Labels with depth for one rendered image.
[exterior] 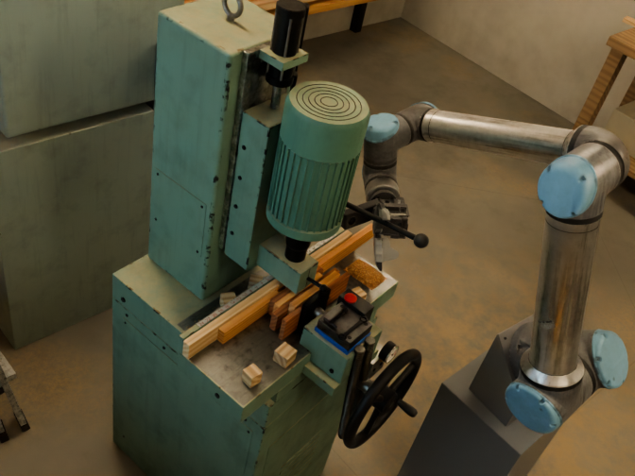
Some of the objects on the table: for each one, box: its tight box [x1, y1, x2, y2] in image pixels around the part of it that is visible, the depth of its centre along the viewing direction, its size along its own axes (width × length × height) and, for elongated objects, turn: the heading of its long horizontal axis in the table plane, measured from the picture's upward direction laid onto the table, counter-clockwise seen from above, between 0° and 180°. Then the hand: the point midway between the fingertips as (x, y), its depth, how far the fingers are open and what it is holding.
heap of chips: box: [343, 259, 387, 290], centre depth 194 cm, size 7×10×2 cm
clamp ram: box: [297, 287, 331, 332], centre depth 174 cm, size 9×8×9 cm
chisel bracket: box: [256, 233, 318, 294], centre depth 179 cm, size 7×14×8 cm, turn 38°
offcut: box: [273, 342, 298, 368], centre depth 167 cm, size 4×4×3 cm
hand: (382, 246), depth 172 cm, fingers open, 14 cm apart
